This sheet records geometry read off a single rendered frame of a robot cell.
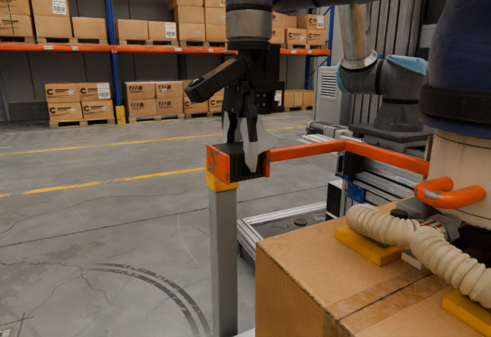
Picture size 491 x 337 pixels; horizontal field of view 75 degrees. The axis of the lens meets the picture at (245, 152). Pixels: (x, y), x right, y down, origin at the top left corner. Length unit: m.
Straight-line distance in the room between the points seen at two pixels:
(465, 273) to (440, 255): 0.03
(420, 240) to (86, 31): 7.16
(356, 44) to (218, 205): 0.64
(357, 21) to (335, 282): 0.76
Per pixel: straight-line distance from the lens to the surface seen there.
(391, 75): 1.12
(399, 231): 0.48
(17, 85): 8.80
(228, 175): 0.52
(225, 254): 0.92
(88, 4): 8.73
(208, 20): 7.79
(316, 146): 0.65
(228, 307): 1.02
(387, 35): 1.40
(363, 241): 0.57
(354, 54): 1.10
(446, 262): 0.44
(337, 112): 1.52
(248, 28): 0.52
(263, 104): 0.54
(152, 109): 7.42
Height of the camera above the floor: 1.24
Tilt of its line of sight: 15 degrees down
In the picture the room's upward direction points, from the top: straight up
